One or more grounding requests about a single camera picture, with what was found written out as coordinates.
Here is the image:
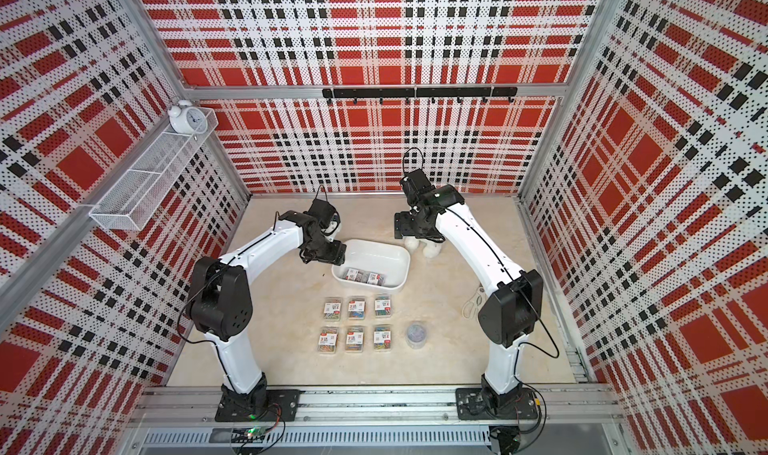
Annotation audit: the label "green circuit board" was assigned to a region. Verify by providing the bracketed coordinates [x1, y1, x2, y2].
[230, 427, 264, 445]

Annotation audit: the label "white alarm clock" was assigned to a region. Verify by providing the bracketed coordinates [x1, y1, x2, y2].
[168, 100, 209, 135]

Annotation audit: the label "white handled scissors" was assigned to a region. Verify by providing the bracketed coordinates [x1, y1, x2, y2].
[461, 286, 487, 319]

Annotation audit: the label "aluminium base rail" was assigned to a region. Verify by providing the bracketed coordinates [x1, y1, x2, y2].
[129, 384, 623, 428]

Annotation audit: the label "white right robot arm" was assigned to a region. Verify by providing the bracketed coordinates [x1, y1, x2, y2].
[394, 169, 543, 410]

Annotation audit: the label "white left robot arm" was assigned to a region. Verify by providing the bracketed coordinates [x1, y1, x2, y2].
[183, 199, 346, 415]

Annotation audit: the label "round clear paper clip jar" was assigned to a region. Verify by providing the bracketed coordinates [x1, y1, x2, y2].
[406, 322, 428, 349]

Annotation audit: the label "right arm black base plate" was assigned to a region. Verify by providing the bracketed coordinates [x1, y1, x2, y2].
[455, 387, 540, 422]

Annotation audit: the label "grey white husky plush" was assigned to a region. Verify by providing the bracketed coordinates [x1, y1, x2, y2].
[403, 236, 442, 259]

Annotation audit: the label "white plastic storage box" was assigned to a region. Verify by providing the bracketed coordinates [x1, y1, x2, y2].
[331, 239, 411, 295]

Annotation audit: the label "black hook rail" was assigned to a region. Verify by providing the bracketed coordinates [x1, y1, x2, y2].
[321, 86, 519, 102]

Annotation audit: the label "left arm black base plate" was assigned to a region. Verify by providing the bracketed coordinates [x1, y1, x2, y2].
[214, 386, 303, 423]

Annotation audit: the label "square paper clip box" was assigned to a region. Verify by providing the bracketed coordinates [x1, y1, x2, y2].
[372, 325, 392, 352]

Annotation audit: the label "white wire mesh shelf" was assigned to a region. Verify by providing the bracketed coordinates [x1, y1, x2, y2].
[89, 106, 218, 231]

